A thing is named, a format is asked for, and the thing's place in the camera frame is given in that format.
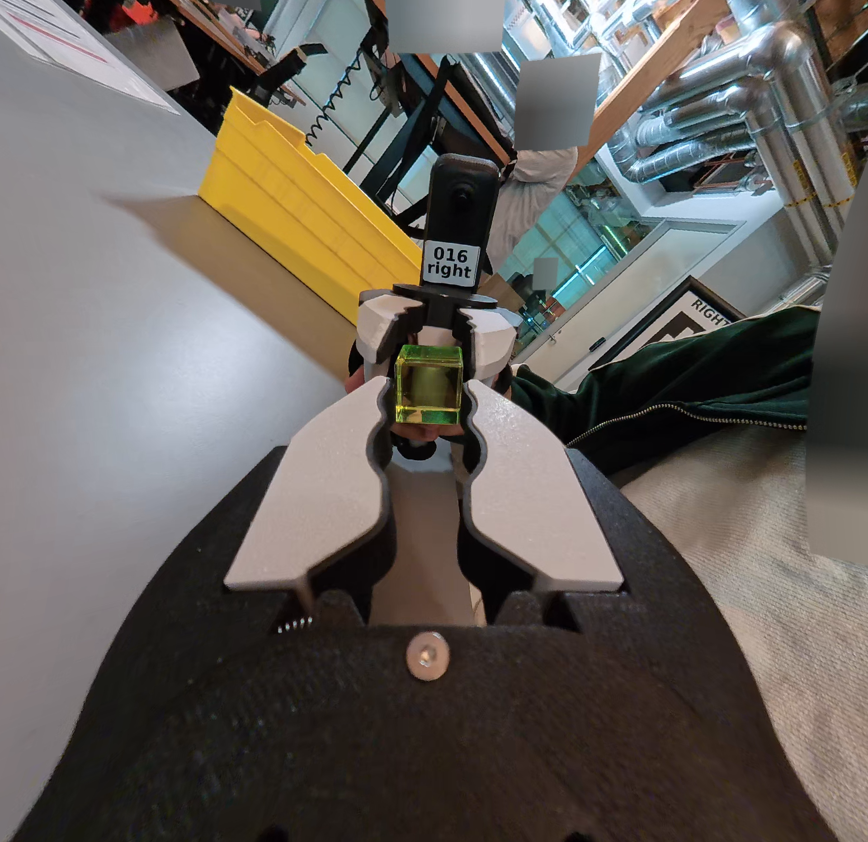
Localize person's right hand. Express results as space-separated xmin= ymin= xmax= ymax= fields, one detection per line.
xmin=344 ymin=369 xmax=467 ymax=451

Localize black coiled cable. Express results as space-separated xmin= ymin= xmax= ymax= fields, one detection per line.
xmin=305 ymin=76 xmax=348 ymax=149

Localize white printed paper sheet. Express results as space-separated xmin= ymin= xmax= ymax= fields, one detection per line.
xmin=0 ymin=0 xmax=180 ymax=114

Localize green transparent cube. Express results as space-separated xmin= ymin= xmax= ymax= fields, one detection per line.
xmin=393 ymin=343 xmax=465 ymax=426

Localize white door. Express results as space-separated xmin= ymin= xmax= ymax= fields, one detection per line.
xmin=505 ymin=219 xmax=743 ymax=390

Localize silver ventilation ducts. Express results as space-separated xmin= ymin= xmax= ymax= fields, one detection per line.
xmin=597 ymin=0 xmax=868 ymax=199

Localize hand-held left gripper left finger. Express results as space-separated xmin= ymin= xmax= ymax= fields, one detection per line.
xmin=222 ymin=375 xmax=397 ymax=609

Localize wooden beam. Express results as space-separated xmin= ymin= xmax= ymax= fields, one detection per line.
xmin=583 ymin=0 xmax=733 ymax=171

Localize large yellow plastic bin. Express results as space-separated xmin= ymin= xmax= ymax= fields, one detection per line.
xmin=198 ymin=85 xmax=425 ymax=327

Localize framed black-white marker poster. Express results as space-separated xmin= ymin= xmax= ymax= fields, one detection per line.
xmin=590 ymin=275 xmax=747 ymax=371

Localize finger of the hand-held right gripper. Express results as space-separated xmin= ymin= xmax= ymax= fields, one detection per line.
xmin=458 ymin=306 xmax=521 ymax=382
xmin=357 ymin=291 xmax=426 ymax=385

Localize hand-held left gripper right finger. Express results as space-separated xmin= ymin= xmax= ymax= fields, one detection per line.
xmin=461 ymin=378 xmax=625 ymax=610

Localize wooden background desk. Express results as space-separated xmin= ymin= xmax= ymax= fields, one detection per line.
xmin=139 ymin=0 xmax=299 ymax=104

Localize black-framed desk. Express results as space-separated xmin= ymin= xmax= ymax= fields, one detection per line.
xmin=342 ymin=0 xmax=516 ymax=208

